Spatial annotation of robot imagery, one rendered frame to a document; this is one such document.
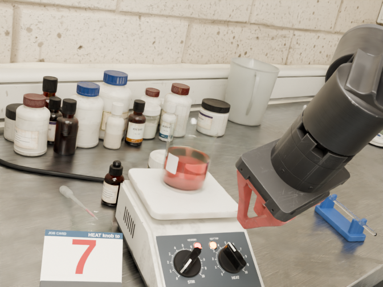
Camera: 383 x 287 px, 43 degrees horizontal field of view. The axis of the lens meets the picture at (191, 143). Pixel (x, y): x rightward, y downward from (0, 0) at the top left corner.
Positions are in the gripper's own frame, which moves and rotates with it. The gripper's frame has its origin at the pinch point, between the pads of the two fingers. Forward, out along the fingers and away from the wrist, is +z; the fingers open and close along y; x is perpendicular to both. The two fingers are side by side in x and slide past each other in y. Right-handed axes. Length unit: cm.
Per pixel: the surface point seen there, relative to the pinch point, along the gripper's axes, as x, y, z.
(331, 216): 2.5, -30.1, 18.6
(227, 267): 2.2, 1.0, 7.9
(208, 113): -33, -37, 34
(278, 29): -54, -83, 36
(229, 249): 0.7, 0.2, 6.6
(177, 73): -47, -40, 37
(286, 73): -44, -84, 44
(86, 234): -10.3, 11.2, 13.2
